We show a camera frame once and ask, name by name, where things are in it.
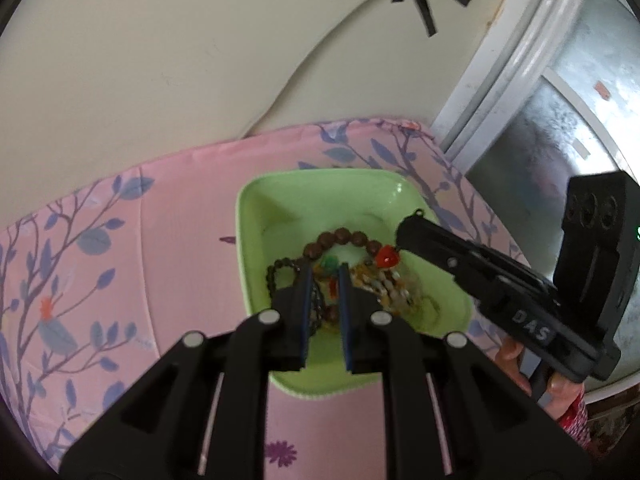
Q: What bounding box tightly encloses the mixed jewelry pile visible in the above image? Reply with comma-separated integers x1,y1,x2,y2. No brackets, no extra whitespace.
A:
314,240,442,330

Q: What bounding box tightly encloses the black bead bracelet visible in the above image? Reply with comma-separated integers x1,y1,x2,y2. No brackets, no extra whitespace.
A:
264,256,327,336

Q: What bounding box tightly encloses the right hand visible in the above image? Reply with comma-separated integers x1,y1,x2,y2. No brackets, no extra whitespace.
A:
495,336,585,420

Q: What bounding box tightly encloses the pink tree-print bedsheet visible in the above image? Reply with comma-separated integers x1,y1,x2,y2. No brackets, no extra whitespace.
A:
1,118,523,468

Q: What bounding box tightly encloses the green plastic basket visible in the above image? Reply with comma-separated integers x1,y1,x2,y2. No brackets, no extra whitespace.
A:
235,169,445,400

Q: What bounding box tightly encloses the white window frame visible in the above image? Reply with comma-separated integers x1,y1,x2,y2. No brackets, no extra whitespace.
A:
429,0,640,406

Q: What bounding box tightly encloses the white wall cable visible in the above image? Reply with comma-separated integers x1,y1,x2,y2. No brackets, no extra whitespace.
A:
240,0,402,141

